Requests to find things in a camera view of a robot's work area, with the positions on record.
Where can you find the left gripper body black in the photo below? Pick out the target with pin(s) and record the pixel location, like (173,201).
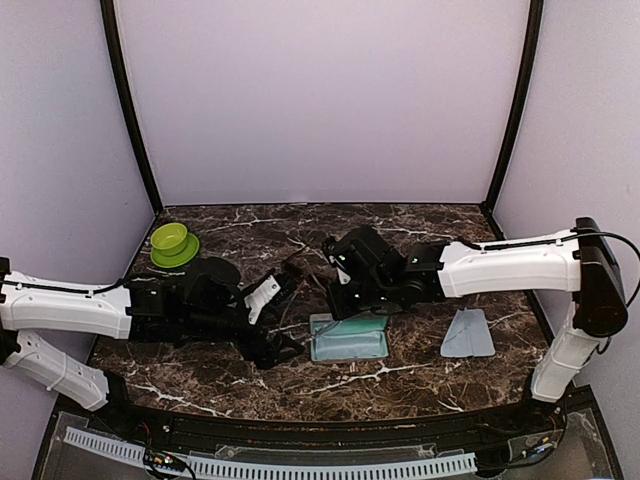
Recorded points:
(251,350)

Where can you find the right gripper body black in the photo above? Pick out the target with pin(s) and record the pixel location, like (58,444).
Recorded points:
(343,307)

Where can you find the beige glasses case teal lining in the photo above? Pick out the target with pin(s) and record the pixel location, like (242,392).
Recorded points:
(324,323)

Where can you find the pink transparent sunglasses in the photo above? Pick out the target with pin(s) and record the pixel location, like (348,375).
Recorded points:
(287,305)

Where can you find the light blue cleaning cloth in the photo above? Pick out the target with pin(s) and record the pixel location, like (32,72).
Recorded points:
(349,346)

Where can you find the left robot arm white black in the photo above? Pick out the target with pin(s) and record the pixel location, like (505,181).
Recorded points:
(206,304)

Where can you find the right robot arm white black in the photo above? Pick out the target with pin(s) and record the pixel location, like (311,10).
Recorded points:
(372,274)

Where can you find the brown sunglasses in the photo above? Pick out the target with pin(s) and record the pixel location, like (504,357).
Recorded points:
(297,266)

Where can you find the green plate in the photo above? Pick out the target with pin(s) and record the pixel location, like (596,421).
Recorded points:
(190,249)

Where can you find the folded light blue cloth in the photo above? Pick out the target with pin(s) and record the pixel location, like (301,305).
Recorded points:
(468,336)

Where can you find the green bowl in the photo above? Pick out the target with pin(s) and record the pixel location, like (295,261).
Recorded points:
(170,239)

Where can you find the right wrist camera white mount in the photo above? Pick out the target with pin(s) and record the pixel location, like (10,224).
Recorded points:
(340,255)

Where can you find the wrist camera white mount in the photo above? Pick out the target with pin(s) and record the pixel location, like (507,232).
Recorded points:
(271,290)
(340,255)

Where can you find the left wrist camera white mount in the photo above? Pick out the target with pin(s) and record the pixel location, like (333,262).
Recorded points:
(271,290)

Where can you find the white slotted cable duct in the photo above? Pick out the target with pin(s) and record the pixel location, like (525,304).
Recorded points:
(232,462)

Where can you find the black front rail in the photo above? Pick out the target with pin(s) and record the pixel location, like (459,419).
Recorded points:
(482,428)

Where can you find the right black frame post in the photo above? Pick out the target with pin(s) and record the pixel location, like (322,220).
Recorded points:
(516,112)

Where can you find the black frame post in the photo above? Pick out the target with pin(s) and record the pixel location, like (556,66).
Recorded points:
(516,112)
(126,100)

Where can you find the left black frame post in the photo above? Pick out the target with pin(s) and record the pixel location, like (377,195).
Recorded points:
(126,100)

